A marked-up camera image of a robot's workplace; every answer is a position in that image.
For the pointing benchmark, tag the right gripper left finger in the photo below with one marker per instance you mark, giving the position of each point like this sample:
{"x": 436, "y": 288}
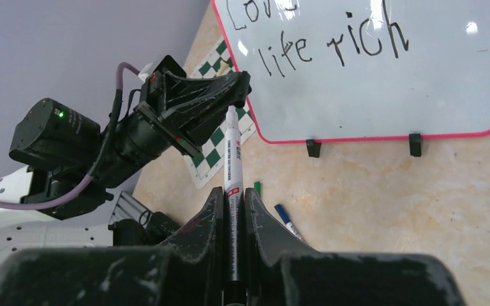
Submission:
{"x": 191, "y": 259}

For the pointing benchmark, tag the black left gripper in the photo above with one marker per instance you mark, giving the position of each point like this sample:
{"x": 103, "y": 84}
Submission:
{"x": 180, "y": 112}

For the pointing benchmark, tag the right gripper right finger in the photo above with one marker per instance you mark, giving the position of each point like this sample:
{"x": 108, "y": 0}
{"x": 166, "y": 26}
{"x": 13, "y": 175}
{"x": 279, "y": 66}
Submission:
{"x": 268, "y": 241}

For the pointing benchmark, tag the black whiteboard marker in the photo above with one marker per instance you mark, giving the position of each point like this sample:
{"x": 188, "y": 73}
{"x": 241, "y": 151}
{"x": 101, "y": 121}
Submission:
{"x": 234, "y": 285}

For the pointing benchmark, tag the black marker cap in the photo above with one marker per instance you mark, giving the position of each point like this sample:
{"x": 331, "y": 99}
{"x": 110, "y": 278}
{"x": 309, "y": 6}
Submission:
{"x": 240, "y": 102}

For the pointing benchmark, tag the pink framed whiteboard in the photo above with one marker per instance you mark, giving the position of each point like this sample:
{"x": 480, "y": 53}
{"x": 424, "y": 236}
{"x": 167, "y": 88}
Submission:
{"x": 362, "y": 70}

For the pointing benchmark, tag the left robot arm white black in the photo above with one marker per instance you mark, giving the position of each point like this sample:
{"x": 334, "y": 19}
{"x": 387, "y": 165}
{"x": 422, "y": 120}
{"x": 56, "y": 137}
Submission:
{"x": 61, "y": 197}

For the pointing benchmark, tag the blue whiteboard marker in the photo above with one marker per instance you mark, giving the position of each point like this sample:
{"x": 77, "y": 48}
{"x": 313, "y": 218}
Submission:
{"x": 285, "y": 217}

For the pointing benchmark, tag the green whiteboard marker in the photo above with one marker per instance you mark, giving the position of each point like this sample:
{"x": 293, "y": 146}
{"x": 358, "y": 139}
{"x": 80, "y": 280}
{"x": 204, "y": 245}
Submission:
{"x": 258, "y": 187}

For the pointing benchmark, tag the left black whiteboard foot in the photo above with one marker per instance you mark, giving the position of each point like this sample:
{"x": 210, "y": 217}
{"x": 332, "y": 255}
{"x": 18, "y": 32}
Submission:
{"x": 313, "y": 148}

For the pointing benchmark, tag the black whiteboard foot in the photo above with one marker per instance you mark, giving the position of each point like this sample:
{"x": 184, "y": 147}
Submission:
{"x": 415, "y": 144}
{"x": 313, "y": 148}

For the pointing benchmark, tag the right black whiteboard foot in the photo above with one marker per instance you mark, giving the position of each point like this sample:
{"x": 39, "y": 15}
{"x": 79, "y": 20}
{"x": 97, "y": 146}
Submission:
{"x": 415, "y": 144}

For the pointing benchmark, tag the green white chessboard mat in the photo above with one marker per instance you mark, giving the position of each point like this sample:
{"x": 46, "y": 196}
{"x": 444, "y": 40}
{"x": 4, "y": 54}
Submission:
{"x": 205, "y": 166}

